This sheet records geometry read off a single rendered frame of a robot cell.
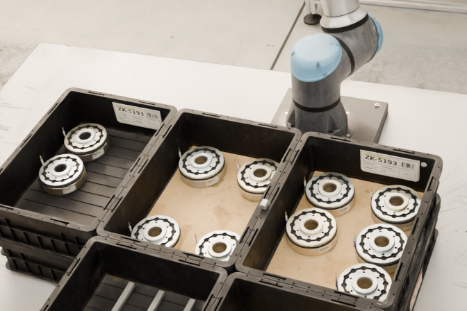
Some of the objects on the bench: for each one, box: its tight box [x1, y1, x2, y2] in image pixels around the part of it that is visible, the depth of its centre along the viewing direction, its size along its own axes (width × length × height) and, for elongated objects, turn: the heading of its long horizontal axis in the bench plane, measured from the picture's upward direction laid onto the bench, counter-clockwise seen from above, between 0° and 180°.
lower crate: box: [0, 239, 74, 284], centre depth 201 cm, size 40×30×12 cm
